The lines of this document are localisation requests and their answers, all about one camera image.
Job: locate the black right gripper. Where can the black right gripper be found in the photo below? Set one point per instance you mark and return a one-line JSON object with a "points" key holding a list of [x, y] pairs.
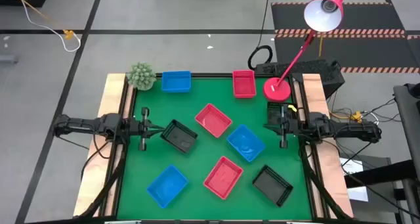
{"points": [[292, 127]]}

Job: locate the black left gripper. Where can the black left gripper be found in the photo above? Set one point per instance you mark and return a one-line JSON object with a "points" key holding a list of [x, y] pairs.
{"points": [[134, 128]]}

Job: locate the black plastic basket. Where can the black plastic basket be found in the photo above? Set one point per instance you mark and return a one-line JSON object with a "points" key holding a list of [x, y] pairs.
{"points": [[178, 137], [274, 112], [272, 186]]}

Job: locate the blue plastic basket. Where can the blue plastic basket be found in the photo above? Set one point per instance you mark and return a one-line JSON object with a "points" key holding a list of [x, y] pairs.
{"points": [[167, 186], [176, 82], [245, 143]]}

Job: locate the red plastic basket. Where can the red plastic basket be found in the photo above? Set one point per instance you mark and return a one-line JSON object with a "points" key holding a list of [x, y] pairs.
{"points": [[213, 120], [223, 178], [244, 84]]}

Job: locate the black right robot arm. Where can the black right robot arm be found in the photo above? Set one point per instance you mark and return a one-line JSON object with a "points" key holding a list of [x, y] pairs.
{"points": [[354, 132]]}

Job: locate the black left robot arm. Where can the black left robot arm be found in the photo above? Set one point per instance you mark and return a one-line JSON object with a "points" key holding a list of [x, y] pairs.
{"points": [[82, 123]]}

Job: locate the yellow clip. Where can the yellow clip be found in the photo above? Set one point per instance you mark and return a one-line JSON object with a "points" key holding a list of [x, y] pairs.
{"points": [[292, 108]]}

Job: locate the red desk lamp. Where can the red desk lamp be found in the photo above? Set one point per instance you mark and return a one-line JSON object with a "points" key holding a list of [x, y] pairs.
{"points": [[276, 90]]}

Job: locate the wooden side board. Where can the wooden side board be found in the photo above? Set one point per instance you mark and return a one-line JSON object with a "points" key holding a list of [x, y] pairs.
{"points": [[111, 96], [315, 92]]}

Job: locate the green succulent in patterned pot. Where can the green succulent in patterned pot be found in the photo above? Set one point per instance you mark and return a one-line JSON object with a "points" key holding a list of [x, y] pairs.
{"points": [[141, 76]]}

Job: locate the green table mat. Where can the green table mat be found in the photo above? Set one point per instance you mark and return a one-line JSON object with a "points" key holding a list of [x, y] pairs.
{"points": [[197, 201]]}

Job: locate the white paper sheet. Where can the white paper sheet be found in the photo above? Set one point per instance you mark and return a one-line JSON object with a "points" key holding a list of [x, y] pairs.
{"points": [[352, 166]]}

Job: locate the black metal stand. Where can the black metal stand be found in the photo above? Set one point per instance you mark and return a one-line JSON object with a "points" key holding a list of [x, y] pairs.
{"points": [[377, 174]]}

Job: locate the grey cart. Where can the grey cart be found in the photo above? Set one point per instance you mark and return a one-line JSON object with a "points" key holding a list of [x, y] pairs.
{"points": [[408, 119]]}

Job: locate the black hazard-striped floor mat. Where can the black hazard-striped floor mat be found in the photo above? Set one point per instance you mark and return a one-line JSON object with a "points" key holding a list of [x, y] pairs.
{"points": [[361, 18]]}

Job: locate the black diagonal frame strut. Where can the black diagonal frame strut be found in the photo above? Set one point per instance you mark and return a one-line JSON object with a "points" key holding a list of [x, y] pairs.
{"points": [[323, 184], [105, 184]]}

